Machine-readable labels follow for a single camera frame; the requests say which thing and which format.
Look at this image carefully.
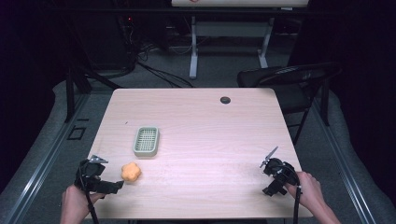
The orange flower-shaped soap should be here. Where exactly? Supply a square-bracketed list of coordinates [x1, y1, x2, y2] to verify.
[120, 161, 143, 184]

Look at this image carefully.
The black metal stand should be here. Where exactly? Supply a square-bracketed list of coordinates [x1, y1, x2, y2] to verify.
[63, 61, 123, 124]

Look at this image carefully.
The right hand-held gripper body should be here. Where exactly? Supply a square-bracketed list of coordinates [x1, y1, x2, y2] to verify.
[259, 146, 301, 189]

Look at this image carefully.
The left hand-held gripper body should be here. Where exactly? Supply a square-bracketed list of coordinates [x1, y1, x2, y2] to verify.
[74, 154, 117, 192]

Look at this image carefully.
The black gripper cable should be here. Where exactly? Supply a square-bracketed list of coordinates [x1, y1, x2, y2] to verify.
[291, 184, 304, 224]
[78, 166, 101, 224]

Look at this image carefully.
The green soap dish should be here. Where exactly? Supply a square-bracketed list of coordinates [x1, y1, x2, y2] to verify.
[133, 125, 161, 158]

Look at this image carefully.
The aluminium floor rail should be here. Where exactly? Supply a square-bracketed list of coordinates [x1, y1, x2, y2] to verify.
[311, 96, 378, 224]
[2, 92, 92, 224]

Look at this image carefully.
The person's right hand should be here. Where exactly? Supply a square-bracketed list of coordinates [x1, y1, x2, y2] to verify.
[284, 171, 327, 214]

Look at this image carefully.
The bundle of black floor cables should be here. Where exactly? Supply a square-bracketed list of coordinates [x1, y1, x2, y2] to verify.
[118, 15, 195, 90]

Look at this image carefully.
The person's left hand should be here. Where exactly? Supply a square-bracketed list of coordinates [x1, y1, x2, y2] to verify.
[60, 184, 107, 222]

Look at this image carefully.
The black folding chair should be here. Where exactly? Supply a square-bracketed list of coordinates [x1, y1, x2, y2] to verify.
[236, 61, 343, 147]

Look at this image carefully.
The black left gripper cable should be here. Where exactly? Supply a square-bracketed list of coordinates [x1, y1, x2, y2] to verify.
[78, 166, 101, 224]

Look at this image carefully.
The white-legged desk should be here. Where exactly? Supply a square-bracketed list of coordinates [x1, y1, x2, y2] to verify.
[170, 0, 310, 80]

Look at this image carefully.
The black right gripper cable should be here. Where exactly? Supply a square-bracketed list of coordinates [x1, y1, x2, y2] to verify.
[291, 184, 304, 224]

